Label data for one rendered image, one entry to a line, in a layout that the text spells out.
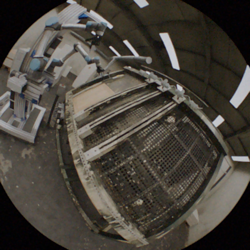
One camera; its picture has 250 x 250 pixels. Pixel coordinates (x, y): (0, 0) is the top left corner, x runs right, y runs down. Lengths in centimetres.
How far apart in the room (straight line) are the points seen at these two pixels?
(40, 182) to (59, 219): 56
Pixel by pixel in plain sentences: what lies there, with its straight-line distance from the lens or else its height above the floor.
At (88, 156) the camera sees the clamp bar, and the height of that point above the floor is 95.
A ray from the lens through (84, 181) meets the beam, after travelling 66.
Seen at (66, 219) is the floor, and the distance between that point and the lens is 145.
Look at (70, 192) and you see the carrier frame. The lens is 128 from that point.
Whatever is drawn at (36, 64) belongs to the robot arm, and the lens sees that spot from 92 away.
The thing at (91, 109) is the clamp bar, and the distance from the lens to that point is 88.
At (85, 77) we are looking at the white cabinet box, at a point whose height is 83.
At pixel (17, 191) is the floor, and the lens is 151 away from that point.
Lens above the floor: 142
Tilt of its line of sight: 15 degrees down
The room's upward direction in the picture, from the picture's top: 44 degrees clockwise
